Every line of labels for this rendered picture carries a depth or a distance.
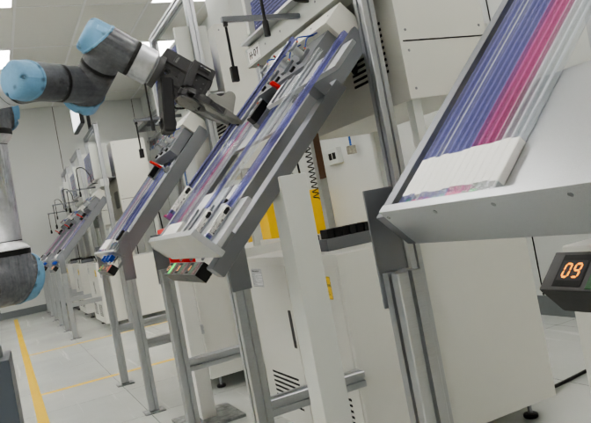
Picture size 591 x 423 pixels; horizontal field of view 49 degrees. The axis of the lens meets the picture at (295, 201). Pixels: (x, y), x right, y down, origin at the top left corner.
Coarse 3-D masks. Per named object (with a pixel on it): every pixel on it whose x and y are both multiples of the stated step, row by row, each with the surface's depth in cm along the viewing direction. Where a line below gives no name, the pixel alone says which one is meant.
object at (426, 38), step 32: (384, 0) 187; (416, 0) 188; (448, 0) 192; (384, 32) 190; (416, 32) 187; (448, 32) 191; (480, 32) 196; (416, 64) 185; (448, 64) 190; (352, 96) 212; (416, 96) 184; (320, 128) 235; (352, 128) 230; (416, 128) 185; (320, 192) 245
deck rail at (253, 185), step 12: (348, 36) 177; (360, 48) 178; (348, 60) 176; (336, 72) 174; (348, 72) 176; (300, 108) 169; (300, 120) 169; (288, 132) 167; (276, 144) 165; (276, 156) 165; (264, 168) 163; (252, 180) 162; (252, 192) 161
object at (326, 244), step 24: (288, 0) 198; (336, 240) 187; (360, 240) 190; (168, 264) 225; (240, 264) 154; (240, 288) 153; (192, 360) 222; (216, 360) 225; (360, 384) 164; (288, 408) 156
